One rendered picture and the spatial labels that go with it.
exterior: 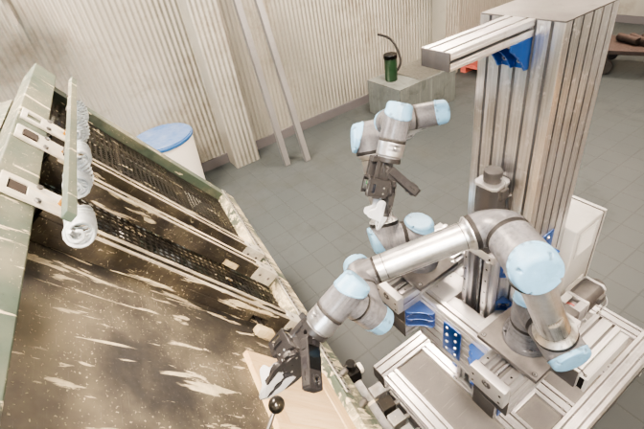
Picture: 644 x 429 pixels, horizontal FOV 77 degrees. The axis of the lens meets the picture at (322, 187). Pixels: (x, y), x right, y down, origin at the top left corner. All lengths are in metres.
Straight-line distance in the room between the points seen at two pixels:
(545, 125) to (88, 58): 3.91
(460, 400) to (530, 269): 1.48
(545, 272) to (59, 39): 4.11
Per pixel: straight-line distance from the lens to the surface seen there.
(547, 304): 1.19
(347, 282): 0.95
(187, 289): 1.42
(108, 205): 1.62
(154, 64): 4.55
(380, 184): 1.14
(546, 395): 2.50
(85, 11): 4.41
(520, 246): 1.03
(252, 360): 1.39
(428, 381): 2.46
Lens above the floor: 2.33
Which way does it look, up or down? 34 degrees down
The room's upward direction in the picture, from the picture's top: 10 degrees counter-clockwise
